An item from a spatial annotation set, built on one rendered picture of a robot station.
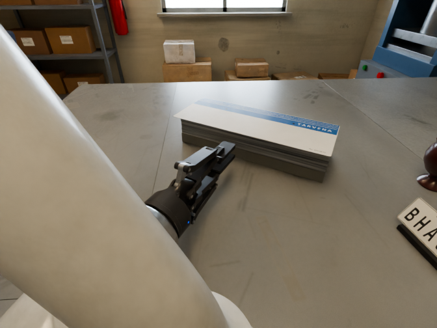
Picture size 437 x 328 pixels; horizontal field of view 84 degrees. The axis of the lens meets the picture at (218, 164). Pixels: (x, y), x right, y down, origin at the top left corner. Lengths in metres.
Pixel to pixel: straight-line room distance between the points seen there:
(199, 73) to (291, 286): 2.88
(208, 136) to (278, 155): 0.20
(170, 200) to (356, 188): 0.44
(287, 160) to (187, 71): 2.63
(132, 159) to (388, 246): 0.60
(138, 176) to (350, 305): 0.49
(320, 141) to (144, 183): 0.41
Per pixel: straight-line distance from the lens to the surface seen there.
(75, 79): 3.58
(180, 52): 3.15
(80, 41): 3.42
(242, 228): 0.49
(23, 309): 0.31
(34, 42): 3.62
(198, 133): 0.69
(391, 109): 1.14
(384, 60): 2.66
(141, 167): 0.66
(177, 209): 0.36
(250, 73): 3.22
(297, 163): 0.61
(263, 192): 0.56
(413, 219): 0.58
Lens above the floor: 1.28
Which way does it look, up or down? 36 degrees down
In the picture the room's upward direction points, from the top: straight up
